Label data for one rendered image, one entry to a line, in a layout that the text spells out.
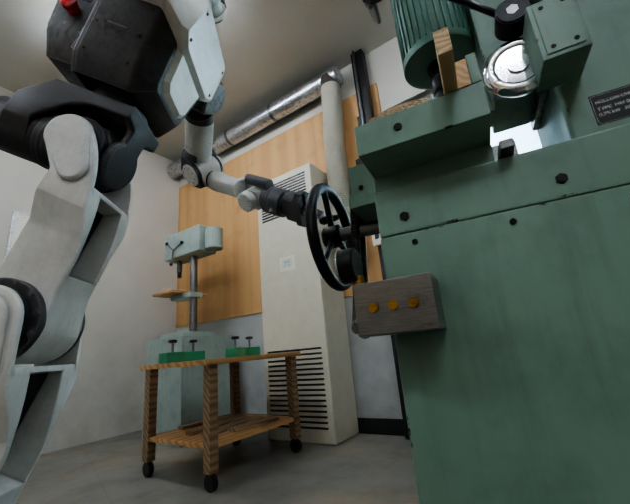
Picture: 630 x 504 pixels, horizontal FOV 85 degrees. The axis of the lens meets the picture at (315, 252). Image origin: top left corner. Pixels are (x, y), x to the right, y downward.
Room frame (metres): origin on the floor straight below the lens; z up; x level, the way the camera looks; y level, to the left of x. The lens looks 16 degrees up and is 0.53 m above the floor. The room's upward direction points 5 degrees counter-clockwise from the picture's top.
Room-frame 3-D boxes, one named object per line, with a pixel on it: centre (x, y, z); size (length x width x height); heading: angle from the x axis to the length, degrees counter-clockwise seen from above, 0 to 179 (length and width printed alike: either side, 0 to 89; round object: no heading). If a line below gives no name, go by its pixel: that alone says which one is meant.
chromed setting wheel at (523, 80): (0.55, -0.43, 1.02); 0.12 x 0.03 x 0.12; 65
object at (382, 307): (0.55, -0.12, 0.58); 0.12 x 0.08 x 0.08; 65
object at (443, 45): (0.65, -0.33, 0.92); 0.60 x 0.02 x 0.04; 155
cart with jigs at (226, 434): (2.00, 0.56, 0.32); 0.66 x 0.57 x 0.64; 145
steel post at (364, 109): (2.15, -0.45, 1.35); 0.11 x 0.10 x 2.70; 57
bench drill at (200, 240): (2.73, 1.00, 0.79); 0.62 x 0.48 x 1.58; 57
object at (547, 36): (0.50, -0.46, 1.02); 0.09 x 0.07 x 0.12; 155
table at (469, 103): (0.78, -0.27, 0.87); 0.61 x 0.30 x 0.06; 155
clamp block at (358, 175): (0.81, -0.19, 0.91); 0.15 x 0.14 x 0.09; 155
